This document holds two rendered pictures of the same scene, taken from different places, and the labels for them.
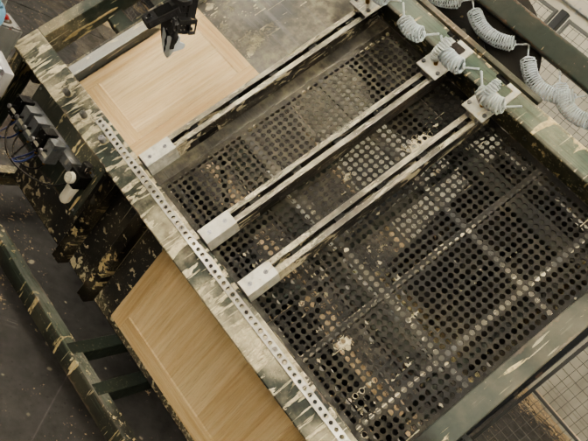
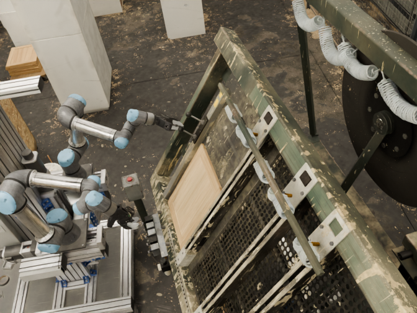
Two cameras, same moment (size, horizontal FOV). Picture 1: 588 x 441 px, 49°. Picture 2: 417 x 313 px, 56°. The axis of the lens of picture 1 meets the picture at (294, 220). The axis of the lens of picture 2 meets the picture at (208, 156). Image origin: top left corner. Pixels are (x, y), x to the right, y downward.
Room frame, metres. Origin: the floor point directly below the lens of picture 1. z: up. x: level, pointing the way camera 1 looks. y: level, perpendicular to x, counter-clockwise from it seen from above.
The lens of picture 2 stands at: (1.69, -0.65, 3.12)
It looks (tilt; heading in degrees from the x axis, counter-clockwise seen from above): 47 degrees down; 58
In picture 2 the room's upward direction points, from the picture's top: 9 degrees counter-clockwise
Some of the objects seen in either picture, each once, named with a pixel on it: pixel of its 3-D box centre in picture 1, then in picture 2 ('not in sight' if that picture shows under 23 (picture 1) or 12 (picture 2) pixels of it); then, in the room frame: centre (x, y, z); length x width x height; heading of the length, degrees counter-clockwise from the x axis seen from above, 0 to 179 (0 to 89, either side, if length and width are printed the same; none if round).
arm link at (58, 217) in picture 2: not in sight; (58, 220); (1.66, 1.10, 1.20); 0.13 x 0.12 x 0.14; 46
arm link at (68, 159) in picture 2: not in sight; (68, 160); (1.92, 1.54, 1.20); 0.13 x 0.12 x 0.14; 36
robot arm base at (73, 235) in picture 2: not in sight; (66, 230); (1.66, 1.11, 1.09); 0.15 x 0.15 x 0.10
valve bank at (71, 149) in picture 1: (42, 145); (156, 243); (2.11, 0.89, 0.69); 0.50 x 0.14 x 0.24; 68
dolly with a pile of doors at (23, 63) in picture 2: not in sight; (30, 64); (2.44, 4.95, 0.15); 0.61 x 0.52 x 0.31; 59
